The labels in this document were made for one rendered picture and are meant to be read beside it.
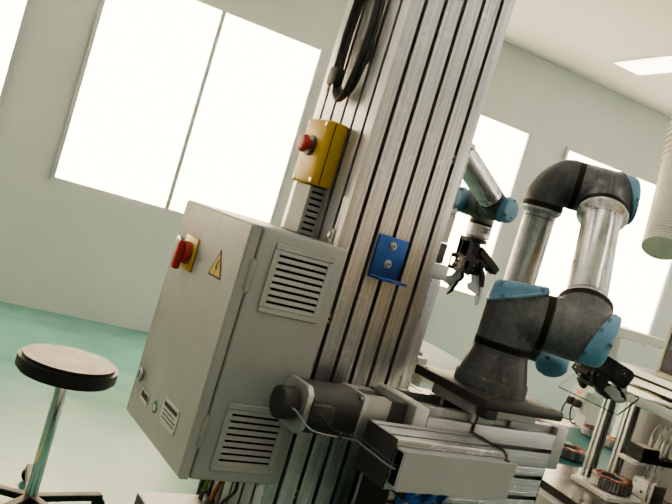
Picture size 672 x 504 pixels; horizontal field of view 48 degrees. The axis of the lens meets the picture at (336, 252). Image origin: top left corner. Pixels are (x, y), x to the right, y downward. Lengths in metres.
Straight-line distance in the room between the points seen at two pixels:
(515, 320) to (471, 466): 0.32
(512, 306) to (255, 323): 0.52
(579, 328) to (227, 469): 0.72
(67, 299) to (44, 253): 0.39
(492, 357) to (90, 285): 4.87
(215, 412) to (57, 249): 4.78
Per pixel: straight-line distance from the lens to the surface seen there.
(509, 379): 1.56
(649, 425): 2.60
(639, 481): 2.44
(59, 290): 6.15
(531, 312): 1.55
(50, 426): 2.84
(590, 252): 1.71
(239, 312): 1.35
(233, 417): 1.41
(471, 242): 2.40
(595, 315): 1.58
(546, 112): 7.59
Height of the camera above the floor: 1.27
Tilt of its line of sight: 2 degrees down
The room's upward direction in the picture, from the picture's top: 17 degrees clockwise
